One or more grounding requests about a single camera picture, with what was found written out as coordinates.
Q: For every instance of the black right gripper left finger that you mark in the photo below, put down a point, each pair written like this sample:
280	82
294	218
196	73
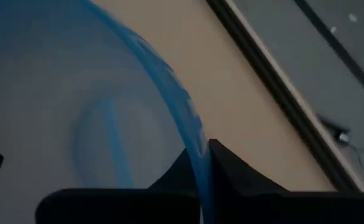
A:
122	207

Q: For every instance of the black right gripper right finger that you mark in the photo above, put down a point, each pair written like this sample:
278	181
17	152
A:
262	205

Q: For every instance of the black aluminium table frame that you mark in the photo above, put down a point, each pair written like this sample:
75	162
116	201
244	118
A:
278	90

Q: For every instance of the blue translucent plastic container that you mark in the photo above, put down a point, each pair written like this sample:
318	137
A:
60	102

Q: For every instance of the small black device with plug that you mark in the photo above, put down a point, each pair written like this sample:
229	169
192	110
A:
334	128

